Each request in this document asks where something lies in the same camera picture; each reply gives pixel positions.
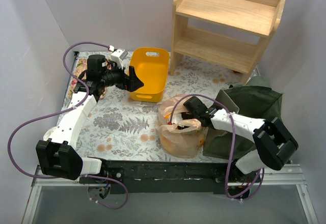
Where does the orange plastic grocery bag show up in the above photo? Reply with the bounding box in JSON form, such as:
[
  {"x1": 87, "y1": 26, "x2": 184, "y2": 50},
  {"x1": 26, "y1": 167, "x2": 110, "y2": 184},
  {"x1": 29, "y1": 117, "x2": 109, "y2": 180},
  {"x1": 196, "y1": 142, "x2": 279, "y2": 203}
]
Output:
[{"x1": 157, "y1": 94, "x2": 208, "y2": 158}]

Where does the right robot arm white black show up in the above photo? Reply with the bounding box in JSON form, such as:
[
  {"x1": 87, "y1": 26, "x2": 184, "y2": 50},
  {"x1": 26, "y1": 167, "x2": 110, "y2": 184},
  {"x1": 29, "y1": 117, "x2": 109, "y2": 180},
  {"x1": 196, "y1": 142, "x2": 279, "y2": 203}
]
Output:
[{"x1": 183, "y1": 96, "x2": 298, "y2": 182}]

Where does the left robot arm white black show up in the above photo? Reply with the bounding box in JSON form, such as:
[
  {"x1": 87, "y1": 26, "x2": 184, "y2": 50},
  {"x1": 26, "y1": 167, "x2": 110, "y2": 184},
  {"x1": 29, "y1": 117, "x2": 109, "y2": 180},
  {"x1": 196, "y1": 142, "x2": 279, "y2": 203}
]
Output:
[{"x1": 36, "y1": 49, "x2": 144, "y2": 183}]

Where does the floral rectangular tray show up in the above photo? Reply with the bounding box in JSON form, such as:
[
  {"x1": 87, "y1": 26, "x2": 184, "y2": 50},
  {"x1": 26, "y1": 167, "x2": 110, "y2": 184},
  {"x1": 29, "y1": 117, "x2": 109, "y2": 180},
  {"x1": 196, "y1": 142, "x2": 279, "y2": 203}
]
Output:
[{"x1": 67, "y1": 58, "x2": 87, "y2": 99}]

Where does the yellow plastic bin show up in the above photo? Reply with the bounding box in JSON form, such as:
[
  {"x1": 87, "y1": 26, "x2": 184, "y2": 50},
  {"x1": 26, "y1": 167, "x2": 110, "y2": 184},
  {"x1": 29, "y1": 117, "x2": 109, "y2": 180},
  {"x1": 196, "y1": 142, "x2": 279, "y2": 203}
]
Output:
[{"x1": 129, "y1": 47, "x2": 170, "y2": 103}]

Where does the dark green tote bag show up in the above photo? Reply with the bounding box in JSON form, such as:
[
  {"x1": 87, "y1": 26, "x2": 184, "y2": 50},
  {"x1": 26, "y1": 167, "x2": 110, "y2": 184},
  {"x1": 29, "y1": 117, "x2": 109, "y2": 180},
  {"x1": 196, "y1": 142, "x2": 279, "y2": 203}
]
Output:
[{"x1": 203, "y1": 76, "x2": 283, "y2": 159}]

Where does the tape roll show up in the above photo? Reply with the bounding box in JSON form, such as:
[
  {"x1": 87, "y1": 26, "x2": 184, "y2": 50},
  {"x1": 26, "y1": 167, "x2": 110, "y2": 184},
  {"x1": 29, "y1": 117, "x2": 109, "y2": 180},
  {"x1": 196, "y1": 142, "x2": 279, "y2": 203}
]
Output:
[{"x1": 43, "y1": 126, "x2": 57, "y2": 141}]

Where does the wooden shelf unit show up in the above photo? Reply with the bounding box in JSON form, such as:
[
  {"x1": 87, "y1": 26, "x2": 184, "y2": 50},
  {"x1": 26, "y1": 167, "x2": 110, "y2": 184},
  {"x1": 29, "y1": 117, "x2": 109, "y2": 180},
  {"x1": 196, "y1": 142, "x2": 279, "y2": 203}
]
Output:
[{"x1": 170, "y1": 0, "x2": 286, "y2": 84}]

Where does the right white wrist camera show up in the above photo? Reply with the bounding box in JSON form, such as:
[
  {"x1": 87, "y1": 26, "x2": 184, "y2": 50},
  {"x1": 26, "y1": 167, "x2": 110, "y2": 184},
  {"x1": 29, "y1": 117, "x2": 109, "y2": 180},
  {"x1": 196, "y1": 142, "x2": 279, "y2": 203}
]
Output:
[{"x1": 166, "y1": 114, "x2": 183, "y2": 125}]

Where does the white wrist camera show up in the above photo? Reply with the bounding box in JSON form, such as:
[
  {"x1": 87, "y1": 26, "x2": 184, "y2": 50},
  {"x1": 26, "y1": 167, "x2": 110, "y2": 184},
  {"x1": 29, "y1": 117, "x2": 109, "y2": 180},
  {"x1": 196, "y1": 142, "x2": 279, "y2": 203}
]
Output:
[
  {"x1": 166, "y1": 114, "x2": 183, "y2": 125},
  {"x1": 108, "y1": 45, "x2": 128, "y2": 69}
]

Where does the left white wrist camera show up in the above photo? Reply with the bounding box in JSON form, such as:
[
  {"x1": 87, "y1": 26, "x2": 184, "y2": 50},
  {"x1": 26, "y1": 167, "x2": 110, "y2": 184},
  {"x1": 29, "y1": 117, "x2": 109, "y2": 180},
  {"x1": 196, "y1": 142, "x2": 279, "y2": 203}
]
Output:
[{"x1": 108, "y1": 45, "x2": 128, "y2": 69}]

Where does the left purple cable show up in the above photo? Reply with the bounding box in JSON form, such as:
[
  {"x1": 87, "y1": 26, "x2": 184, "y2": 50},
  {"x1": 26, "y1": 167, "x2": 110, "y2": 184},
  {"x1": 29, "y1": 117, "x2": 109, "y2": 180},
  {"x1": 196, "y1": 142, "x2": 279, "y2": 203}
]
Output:
[{"x1": 7, "y1": 41, "x2": 129, "y2": 210}]

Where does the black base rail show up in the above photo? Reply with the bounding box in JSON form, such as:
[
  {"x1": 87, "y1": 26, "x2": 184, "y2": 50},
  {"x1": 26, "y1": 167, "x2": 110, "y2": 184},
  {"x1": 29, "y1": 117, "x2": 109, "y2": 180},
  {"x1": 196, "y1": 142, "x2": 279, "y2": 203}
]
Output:
[{"x1": 73, "y1": 159, "x2": 261, "y2": 195}]

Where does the aluminium frame rail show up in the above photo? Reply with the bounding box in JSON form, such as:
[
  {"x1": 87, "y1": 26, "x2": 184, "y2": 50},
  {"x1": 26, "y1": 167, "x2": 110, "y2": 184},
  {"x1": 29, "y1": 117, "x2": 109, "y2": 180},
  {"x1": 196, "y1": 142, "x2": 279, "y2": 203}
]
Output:
[{"x1": 22, "y1": 164, "x2": 318, "y2": 223}]

